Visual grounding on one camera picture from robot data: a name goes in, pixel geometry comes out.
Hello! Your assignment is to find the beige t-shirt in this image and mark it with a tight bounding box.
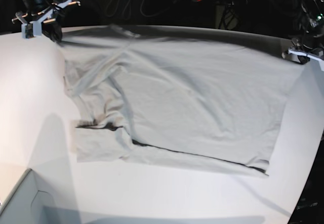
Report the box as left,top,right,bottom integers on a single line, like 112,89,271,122
59,26,304,177

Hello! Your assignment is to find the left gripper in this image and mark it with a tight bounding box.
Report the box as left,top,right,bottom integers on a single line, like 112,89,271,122
281,37,323,65

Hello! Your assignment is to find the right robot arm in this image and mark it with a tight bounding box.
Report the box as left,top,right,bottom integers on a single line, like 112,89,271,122
12,0,81,43

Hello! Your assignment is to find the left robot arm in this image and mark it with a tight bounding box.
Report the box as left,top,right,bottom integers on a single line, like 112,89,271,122
282,0,323,70

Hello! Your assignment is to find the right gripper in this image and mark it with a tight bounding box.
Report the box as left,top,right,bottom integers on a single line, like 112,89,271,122
12,0,81,42

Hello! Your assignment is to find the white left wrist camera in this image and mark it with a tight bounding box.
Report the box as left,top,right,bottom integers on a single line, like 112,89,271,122
318,56,324,71

